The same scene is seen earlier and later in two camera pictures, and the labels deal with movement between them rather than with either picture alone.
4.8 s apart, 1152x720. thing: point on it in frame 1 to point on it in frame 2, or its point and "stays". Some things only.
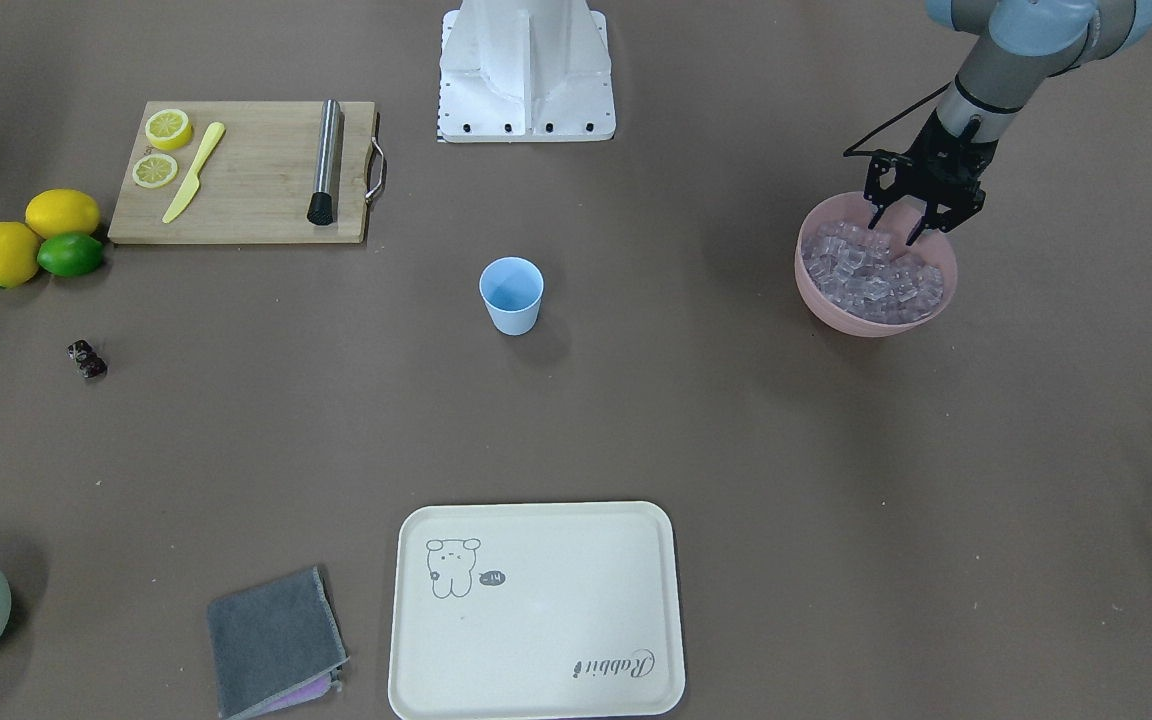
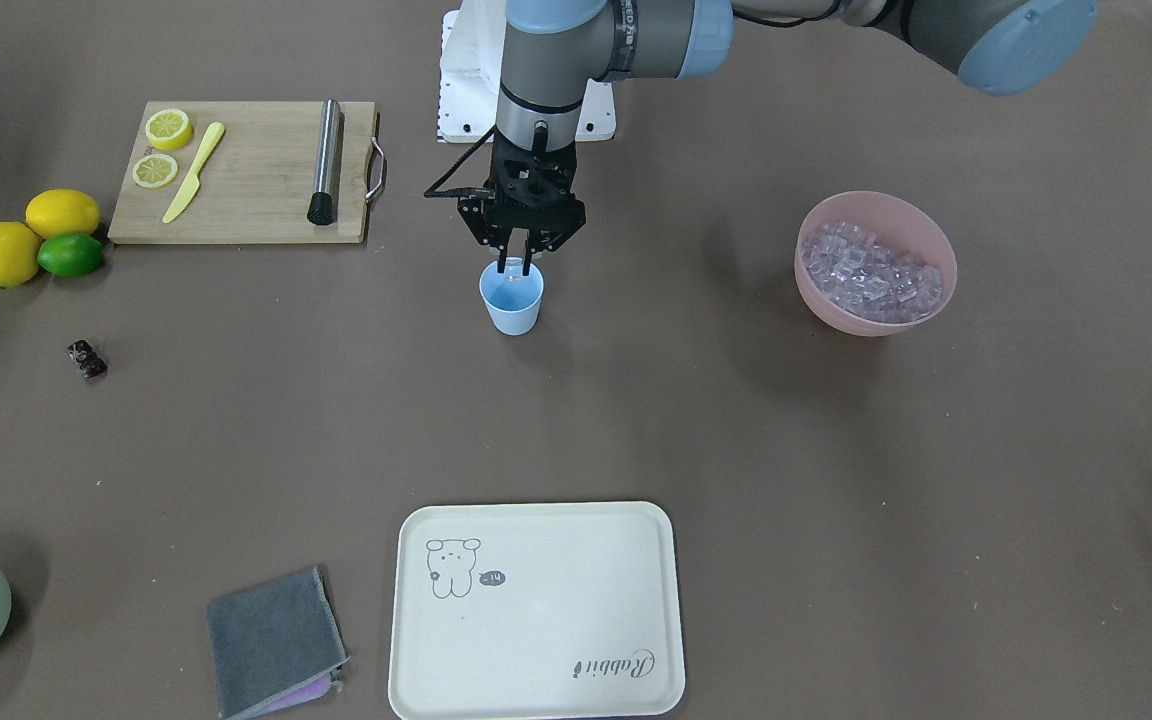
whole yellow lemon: x=58 y=211 stays
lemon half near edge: x=168 y=129 stays
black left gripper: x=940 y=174 to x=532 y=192
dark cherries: x=88 y=363 stays
